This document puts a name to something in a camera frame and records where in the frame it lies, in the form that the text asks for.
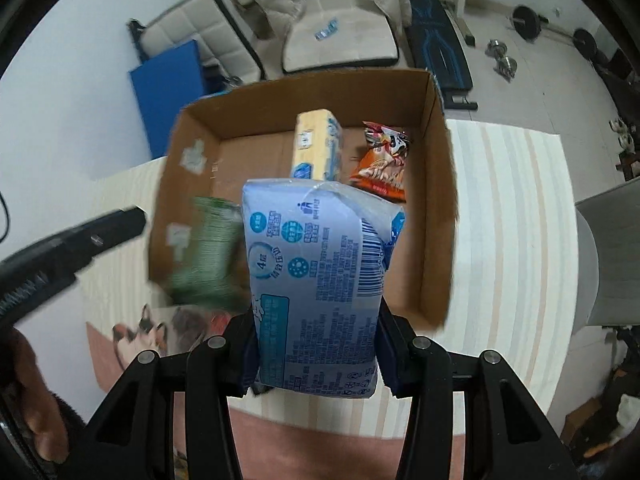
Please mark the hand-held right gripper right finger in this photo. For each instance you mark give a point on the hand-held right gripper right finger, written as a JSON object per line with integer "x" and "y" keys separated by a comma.
{"x": 388, "y": 355}

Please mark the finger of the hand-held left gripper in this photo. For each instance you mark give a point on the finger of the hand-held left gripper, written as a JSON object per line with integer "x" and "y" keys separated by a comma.
{"x": 102, "y": 232}

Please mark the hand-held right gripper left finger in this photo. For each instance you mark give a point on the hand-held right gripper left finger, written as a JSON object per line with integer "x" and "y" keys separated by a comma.
{"x": 246, "y": 355}

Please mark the blue tissue pack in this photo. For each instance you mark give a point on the blue tissue pack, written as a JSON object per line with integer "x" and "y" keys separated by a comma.
{"x": 320, "y": 290}

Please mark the green snack packet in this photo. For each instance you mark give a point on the green snack packet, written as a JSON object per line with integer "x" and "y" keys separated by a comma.
{"x": 210, "y": 255}

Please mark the cardboard box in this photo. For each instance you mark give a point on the cardboard box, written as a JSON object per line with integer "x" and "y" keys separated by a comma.
{"x": 320, "y": 180}

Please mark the person's left hand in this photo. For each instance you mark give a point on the person's left hand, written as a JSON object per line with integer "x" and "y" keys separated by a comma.
{"x": 35, "y": 400}

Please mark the blue folded mat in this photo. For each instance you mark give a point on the blue folded mat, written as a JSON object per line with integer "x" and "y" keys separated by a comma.
{"x": 165, "y": 95}

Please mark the orange snack packet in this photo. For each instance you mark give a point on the orange snack packet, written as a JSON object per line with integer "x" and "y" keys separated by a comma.
{"x": 382, "y": 165}

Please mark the white padded chair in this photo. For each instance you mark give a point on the white padded chair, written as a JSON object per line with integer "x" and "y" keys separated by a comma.
{"x": 200, "y": 35}

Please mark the yellow tissue pack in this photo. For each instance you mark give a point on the yellow tissue pack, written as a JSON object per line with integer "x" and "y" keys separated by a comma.
{"x": 318, "y": 146}

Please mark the grey cabinet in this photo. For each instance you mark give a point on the grey cabinet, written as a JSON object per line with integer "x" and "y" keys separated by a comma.
{"x": 612, "y": 255}

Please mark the small blue packet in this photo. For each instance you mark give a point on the small blue packet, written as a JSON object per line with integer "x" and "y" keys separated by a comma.
{"x": 326, "y": 30}

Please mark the white seat cushion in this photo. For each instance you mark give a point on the white seat cushion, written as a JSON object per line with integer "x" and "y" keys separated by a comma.
{"x": 345, "y": 40}

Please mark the chrome dumbbell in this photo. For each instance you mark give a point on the chrome dumbbell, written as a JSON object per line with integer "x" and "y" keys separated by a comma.
{"x": 507, "y": 67}
{"x": 496, "y": 48}

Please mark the black weight bench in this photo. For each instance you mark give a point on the black weight bench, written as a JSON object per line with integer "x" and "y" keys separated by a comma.
{"x": 440, "y": 45}

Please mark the barbell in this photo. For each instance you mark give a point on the barbell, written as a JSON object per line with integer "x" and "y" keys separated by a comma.
{"x": 555, "y": 27}

